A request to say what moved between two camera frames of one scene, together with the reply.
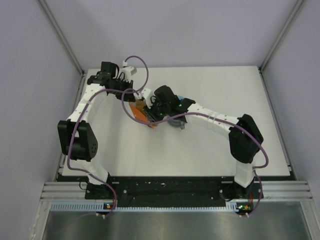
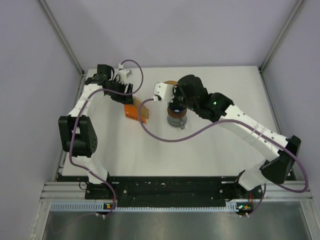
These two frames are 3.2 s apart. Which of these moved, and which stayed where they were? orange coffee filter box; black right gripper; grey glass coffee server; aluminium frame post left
Moved: black right gripper; orange coffee filter box
Stayed: aluminium frame post left; grey glass coffee server
